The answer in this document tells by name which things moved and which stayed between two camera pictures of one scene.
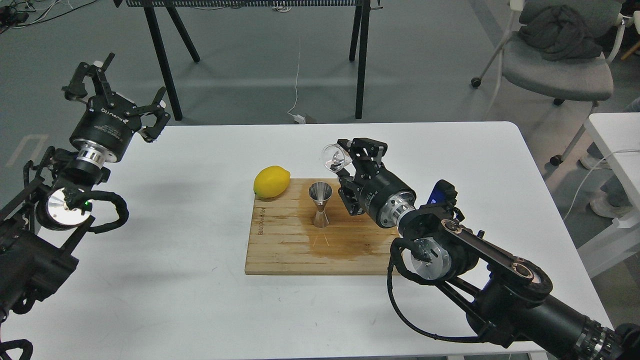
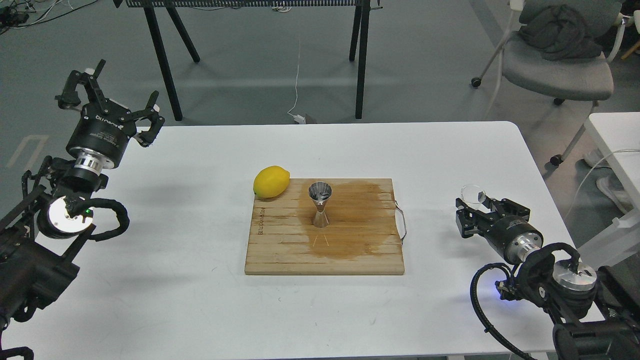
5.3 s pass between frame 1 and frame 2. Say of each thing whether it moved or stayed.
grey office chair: stayed
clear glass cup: moved
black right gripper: moved
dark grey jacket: stayed
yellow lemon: stayed
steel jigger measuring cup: stayed
